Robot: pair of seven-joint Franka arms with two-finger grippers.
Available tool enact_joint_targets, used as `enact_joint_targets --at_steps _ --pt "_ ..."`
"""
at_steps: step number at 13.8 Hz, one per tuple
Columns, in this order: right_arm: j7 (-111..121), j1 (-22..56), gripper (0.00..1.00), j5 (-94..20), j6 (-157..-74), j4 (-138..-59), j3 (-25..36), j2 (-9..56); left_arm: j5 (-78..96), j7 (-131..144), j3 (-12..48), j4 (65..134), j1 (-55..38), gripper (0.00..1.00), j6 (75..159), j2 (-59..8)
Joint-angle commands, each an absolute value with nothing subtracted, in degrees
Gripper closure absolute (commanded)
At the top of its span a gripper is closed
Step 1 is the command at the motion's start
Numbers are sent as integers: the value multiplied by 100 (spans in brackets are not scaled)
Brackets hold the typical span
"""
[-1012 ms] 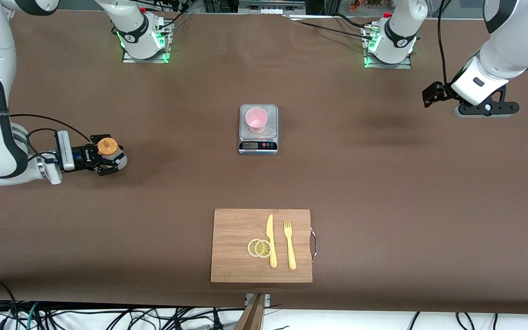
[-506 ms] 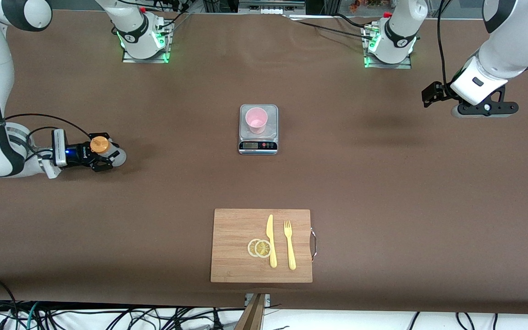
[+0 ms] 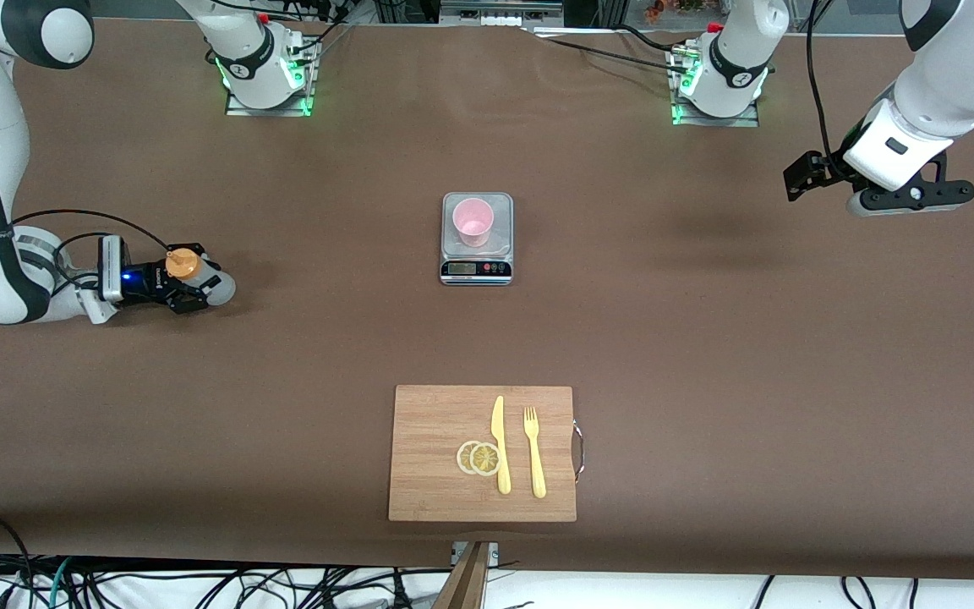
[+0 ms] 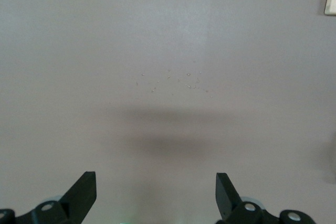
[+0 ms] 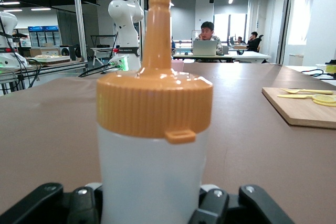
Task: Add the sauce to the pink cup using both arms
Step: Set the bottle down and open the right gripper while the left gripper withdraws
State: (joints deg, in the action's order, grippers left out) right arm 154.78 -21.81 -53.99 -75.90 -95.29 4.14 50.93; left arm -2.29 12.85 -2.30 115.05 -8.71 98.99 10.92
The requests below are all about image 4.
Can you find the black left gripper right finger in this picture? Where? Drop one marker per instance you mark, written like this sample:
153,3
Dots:
232,212

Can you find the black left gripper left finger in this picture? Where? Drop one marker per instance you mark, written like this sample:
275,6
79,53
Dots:
76,205

